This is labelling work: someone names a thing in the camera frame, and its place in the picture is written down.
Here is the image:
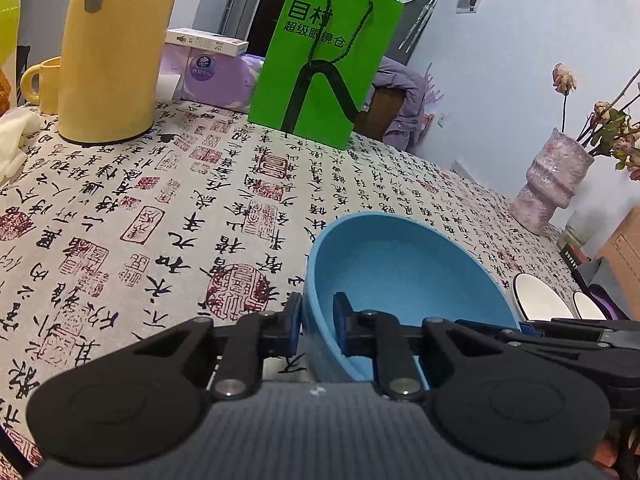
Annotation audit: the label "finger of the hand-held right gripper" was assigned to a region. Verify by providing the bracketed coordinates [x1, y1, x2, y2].
[452, 318, 538, 345]

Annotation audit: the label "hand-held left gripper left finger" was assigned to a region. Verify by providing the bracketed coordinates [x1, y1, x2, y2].
[131, 292, 302, 402]

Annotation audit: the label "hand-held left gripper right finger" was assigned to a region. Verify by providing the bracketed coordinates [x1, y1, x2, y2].
[331, 293, 501, 402]

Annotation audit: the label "small white bowl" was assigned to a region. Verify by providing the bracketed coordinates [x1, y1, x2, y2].
[571, 291, 608, 321]

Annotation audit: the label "large white bowl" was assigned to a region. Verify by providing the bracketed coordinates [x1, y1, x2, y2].
[511, 272, 576, 322]

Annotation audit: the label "blue bowl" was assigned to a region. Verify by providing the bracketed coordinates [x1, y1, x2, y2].
[301, 211, 522, 396]

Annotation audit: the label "grey purple cloth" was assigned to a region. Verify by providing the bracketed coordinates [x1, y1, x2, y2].
[571, 257, 633, 321]

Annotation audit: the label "pink hard case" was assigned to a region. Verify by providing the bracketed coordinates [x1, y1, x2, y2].
[595, 205, 640, 313]

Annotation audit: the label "small black box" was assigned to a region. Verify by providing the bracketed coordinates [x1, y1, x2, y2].
[556, 244, 593, 267]

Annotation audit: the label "drinking glass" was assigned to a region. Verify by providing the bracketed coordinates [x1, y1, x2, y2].
[562, 209, 596, 251]

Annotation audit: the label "pink ceramic vase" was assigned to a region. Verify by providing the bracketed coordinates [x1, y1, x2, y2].
[510, 127, 596, 236]

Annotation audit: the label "calligraphy print tablecloth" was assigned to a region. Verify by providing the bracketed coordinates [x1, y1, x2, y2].
[0, 97, 601, 466]

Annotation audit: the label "wooden chair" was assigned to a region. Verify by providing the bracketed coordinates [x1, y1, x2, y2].
[359, 87, 405, 137]

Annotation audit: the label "dried pink roses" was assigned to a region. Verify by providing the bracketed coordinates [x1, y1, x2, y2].
[551, 62, 640, 183]

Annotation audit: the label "green paper bag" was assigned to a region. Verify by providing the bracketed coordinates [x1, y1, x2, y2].
[248, 0, 405, 151]

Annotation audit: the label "purple jacket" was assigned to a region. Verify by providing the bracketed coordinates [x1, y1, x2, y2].
[367, 55, 442, 145]

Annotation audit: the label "purple tissue pack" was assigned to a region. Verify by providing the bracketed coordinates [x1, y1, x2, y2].
[159, 42, 266, 114]

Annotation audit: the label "flat white box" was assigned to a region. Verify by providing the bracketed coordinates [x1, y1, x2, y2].
[166, 27, 249, 57]

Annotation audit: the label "dark entrance door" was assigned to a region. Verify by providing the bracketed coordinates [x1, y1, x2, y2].
[246, 0, 357, 58]

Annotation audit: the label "grey refrigerator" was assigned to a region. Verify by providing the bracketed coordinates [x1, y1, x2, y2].
[377, 0, 441, 68]

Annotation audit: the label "white folded umbrella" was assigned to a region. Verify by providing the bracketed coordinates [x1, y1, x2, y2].
[398, 0, 437, 52]

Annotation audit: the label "yellow thermos jug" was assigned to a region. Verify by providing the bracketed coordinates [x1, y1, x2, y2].
[57, 0, 176, 145]

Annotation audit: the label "white rubber gloves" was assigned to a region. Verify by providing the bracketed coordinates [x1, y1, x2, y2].
[0, 110, 42, 186]

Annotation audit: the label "yellow mug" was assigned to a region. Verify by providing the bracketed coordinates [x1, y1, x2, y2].
[20, 57, 63, 116]

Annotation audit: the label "yellow-green snack bag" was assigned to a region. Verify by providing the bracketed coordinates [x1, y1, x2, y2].
[0, 0, 21, 113]

